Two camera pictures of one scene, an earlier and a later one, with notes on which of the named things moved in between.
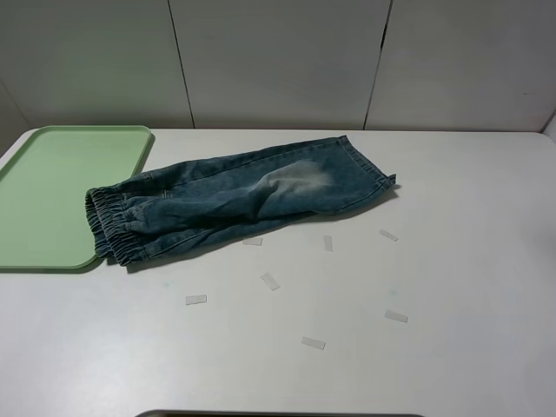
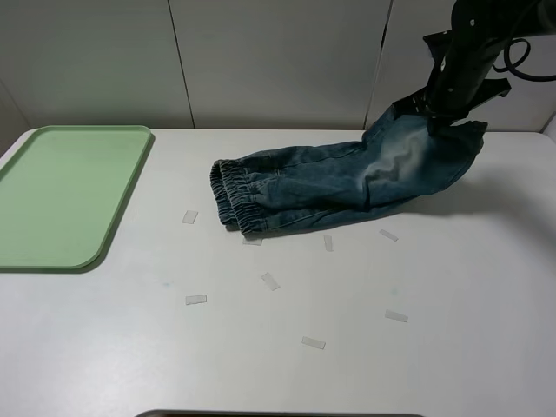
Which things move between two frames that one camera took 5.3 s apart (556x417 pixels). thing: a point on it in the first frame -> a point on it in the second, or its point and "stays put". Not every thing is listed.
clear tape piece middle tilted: (270, 281) stays put
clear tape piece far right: (388, 234) stays put
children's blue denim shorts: (221, 195) -> (400, 161)
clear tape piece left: (195, 299) stays put
